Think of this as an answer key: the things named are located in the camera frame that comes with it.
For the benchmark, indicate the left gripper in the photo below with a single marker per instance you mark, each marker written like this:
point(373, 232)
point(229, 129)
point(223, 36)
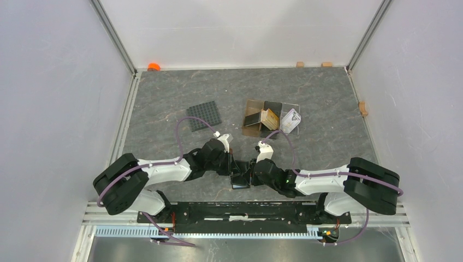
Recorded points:
point(233, 168)

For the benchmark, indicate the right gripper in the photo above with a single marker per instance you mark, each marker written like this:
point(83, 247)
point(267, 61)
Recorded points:
point(253, 180)

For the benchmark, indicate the black card holder wallet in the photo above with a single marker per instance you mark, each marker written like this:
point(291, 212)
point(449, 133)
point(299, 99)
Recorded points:
point(239, 182)

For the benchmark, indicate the black credit card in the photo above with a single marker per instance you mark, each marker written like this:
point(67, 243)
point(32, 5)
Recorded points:
point(252, 119)

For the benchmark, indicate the amber and black organizer box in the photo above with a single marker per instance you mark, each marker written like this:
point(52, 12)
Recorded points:
point(253, 106)

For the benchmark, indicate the orange card stack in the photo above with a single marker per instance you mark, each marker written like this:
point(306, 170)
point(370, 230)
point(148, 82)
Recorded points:
point(269, 119)

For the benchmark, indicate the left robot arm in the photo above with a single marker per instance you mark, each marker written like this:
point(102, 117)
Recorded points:
point(123, 184)

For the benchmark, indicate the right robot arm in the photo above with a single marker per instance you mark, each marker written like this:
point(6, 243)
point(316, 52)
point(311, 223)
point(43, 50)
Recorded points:
point(356, 186)

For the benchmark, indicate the dark grey stud baseplate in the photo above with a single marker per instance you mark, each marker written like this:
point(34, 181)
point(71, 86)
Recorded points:
point(206, 111)

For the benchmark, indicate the curved wooden piece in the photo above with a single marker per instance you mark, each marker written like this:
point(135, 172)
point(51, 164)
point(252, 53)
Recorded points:
point(363, 109)

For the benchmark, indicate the orange round cap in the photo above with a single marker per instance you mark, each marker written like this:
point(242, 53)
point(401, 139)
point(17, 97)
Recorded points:
point(153, 67)

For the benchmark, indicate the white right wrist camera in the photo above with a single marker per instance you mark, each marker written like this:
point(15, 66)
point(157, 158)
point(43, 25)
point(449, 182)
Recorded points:
point(265, 151)

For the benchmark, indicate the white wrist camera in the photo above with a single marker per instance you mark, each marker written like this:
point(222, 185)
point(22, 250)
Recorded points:
point(225, 139)
point(265, 151)

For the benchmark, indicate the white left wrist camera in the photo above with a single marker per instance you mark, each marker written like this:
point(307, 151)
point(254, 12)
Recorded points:
point(225, 139)

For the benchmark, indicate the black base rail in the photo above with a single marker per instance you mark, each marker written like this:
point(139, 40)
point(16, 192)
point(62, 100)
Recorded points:
point(247, 217)

